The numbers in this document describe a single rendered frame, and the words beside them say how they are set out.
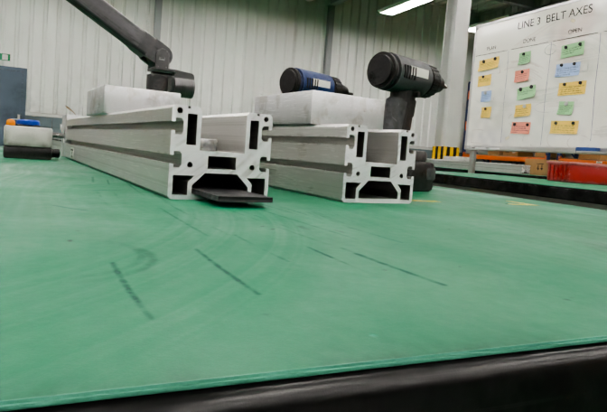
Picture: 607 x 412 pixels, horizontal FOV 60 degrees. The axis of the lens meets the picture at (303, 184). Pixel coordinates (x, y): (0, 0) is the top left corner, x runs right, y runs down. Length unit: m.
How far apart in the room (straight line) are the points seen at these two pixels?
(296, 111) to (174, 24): 12.00
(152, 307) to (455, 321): 0.10
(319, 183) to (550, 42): 3.52
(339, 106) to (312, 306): 0.48
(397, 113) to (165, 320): 0.73
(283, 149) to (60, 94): 11.59
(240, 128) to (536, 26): 3.73
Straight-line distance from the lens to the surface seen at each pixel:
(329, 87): 1.11
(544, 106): 3.97
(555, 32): 4.04
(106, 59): 12.32
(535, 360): 0.17
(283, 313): 0.17
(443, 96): 9.39
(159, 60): 1.47
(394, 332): 0.16
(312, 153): 0.62
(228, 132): 0.55
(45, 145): 1.11
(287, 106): 0.68
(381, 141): 0.63
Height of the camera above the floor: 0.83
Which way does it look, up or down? 4 degrees down
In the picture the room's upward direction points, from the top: 4 degrees clockwise
